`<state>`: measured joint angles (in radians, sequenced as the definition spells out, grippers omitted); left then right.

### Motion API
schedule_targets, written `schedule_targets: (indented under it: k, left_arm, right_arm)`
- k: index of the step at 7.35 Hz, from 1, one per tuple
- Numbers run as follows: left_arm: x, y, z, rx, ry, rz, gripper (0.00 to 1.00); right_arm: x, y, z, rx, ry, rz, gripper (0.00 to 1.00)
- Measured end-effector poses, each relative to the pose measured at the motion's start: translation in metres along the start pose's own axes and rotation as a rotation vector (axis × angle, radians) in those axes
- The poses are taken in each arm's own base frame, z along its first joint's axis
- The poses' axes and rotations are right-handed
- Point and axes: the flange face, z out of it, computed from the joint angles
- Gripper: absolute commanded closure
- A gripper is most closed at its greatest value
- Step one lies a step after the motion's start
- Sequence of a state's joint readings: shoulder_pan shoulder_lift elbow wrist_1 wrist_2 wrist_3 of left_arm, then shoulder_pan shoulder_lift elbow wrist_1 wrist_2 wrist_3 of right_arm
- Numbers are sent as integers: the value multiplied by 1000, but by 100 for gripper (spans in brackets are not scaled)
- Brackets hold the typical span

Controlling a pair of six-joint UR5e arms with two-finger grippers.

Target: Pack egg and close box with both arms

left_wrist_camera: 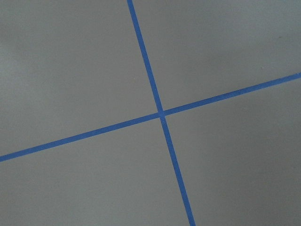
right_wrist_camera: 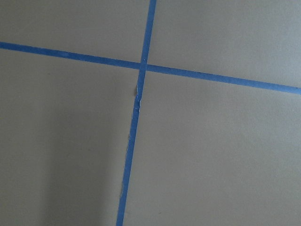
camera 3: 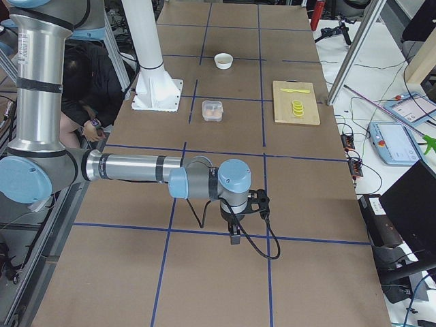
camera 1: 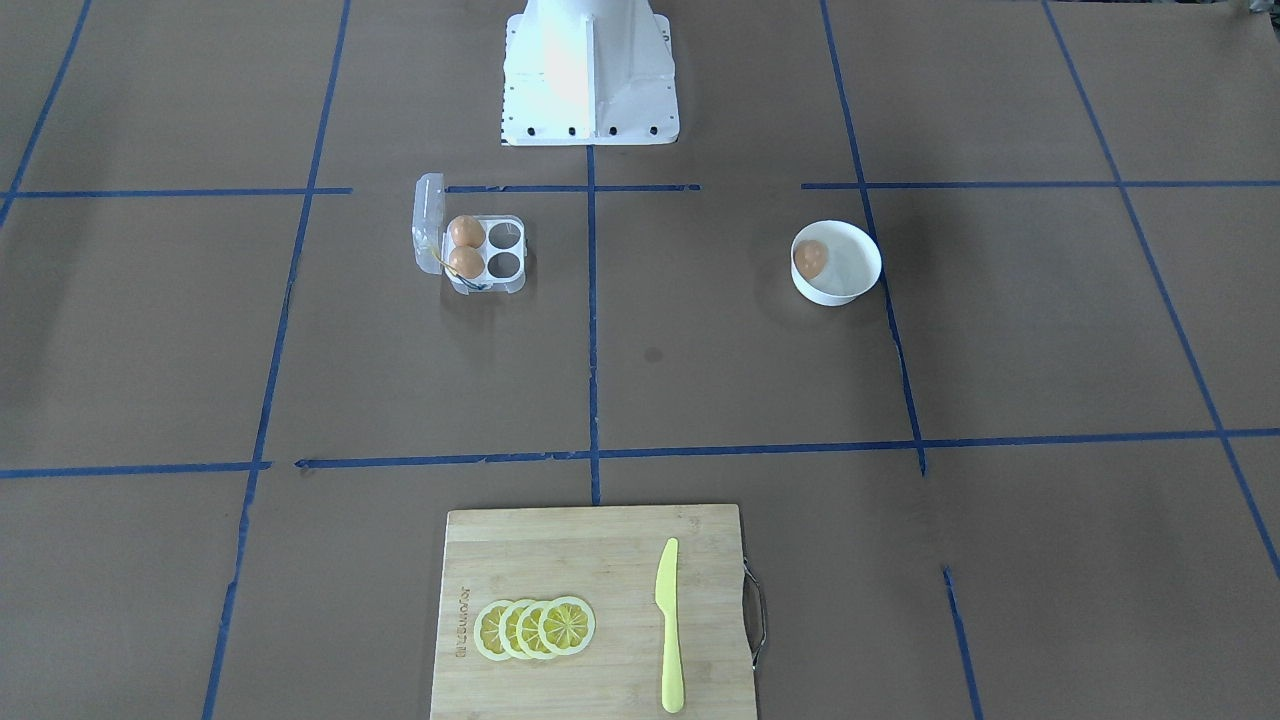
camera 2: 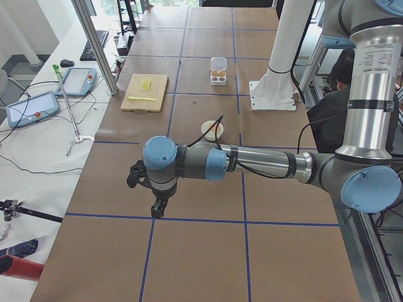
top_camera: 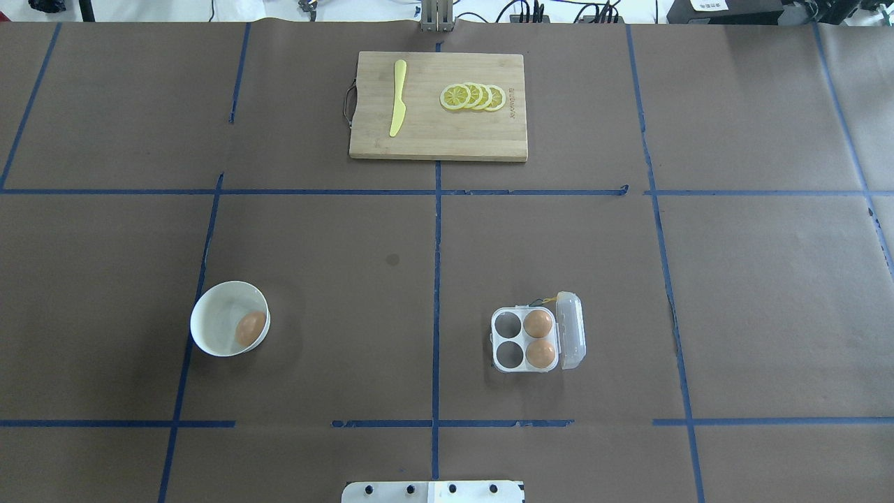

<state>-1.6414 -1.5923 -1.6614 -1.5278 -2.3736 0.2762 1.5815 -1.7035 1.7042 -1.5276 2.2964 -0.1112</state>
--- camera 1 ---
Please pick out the white round bowl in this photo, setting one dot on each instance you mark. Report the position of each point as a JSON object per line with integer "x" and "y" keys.
{"x": 855, "y": 264}

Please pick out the clear plastic egg box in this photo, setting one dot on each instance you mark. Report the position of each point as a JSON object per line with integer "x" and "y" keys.
{"x": 504, "y": 249}

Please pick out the brown egg front slot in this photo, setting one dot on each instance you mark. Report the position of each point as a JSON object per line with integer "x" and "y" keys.
{"x": 467, "y": 262}

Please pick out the yellow plastic knife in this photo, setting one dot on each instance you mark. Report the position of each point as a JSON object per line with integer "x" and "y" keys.
{"x": 672, "y": 685}

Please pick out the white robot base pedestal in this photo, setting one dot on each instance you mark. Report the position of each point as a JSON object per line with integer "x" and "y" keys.
{"x": 589, "y": 73}

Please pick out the brown egg slot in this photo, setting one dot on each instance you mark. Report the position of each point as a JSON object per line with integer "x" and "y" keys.
{"x": 466, "y": 230}
{"x": 467, "y": 262}

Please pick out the brown egg rear slot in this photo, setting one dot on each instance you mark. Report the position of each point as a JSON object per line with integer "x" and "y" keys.
{"x": 466, "y": 230}

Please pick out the brown egg from bowl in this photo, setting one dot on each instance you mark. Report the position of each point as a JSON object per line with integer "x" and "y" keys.
{"x": 811, "y": 257}

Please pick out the bamboo cutting board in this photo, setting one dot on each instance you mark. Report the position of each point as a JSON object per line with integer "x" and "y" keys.
{"x": 621, "y": 612}

